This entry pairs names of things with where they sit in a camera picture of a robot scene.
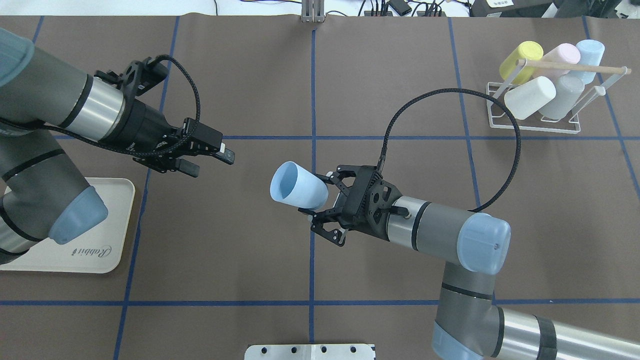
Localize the pink plastic cup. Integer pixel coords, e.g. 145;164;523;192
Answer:
532;43;581;82

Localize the yellow plastic cup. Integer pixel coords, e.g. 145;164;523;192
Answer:
499;41;545;86

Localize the aluminium frame post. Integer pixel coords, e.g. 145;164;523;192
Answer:
300;0;326;23

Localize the pale green plastic cup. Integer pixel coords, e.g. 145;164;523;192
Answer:
503;76;557;120

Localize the blue plastic cup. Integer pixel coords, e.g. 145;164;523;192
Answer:
269;161;329;210
567;39;606;85

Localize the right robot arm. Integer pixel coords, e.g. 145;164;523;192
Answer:
289;165;640;360

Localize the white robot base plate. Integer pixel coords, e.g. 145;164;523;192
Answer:
244;343;377;360

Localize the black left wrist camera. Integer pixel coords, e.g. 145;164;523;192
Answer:
94;57;169;100

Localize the white wire cup rack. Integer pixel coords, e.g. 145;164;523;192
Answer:
486;58;633;134

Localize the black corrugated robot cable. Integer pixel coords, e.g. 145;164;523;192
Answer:
376;88;523;213

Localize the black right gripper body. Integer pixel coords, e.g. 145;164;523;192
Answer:
330;165;411;240

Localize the white plastic tray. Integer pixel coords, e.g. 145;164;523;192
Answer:
0;177;136;274

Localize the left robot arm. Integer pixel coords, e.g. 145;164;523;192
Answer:
0;29;235;265

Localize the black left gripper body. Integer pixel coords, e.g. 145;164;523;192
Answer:
103;99;225;173

